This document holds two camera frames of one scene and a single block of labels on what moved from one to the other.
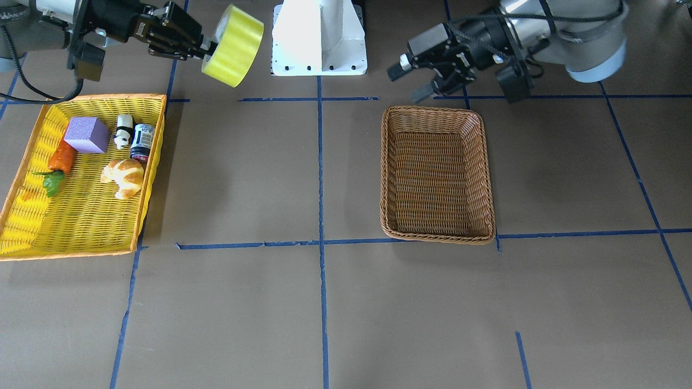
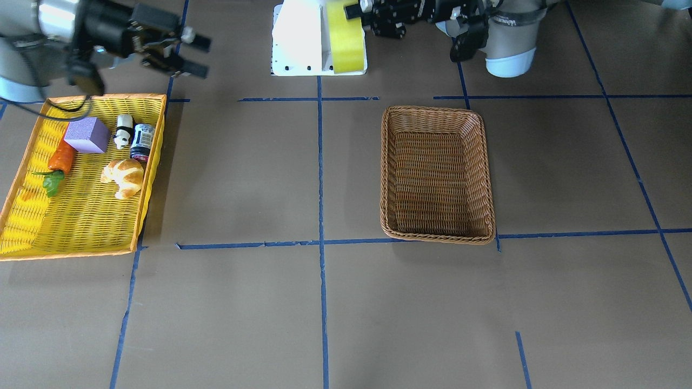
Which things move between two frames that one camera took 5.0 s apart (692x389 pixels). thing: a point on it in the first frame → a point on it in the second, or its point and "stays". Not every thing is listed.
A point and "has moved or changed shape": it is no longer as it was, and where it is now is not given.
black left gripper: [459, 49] → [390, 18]
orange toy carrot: [59, 164] stays
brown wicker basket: [435, 180] stays
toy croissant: [127, 174] stays
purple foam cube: [87, 134] stays
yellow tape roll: [239, 36] has moved or changed shape
